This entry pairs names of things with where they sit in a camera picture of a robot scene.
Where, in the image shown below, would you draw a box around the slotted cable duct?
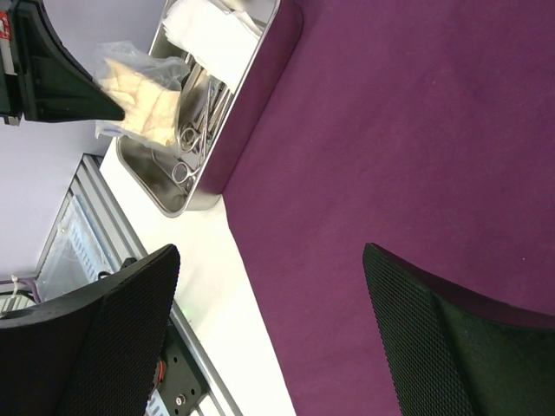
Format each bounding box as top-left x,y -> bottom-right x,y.
58,218 -> 110,283

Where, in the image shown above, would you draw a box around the gauze packet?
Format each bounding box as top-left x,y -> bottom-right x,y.
94,42 -> 190,155

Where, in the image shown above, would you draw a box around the steel forceps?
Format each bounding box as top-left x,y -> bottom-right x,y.
171,161 -> 201,186
177,77 -> 218,153

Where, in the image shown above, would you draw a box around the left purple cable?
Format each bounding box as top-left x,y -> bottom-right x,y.
0,276 -> 44,304

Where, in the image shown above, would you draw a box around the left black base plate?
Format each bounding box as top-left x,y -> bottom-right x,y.
146,322 -> 209,415

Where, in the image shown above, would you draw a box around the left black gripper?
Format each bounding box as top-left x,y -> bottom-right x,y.
1,1 -> 125,126

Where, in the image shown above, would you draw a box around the steel instrument tray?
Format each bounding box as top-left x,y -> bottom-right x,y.
116,1 -> 303,218

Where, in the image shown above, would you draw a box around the aluminium rail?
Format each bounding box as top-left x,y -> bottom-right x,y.
37,155 -> 240,415

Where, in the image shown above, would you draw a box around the purple cloth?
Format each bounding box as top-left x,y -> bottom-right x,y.
224,1 -> 554,415

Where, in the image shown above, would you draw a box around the white gauze pad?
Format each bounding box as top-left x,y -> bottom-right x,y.
162,0 -> 263,93

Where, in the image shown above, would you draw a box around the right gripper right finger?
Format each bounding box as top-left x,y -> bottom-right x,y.
362,244 -> 554,415

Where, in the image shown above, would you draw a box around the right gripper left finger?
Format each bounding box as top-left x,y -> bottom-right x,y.
1,244 -> 180,415

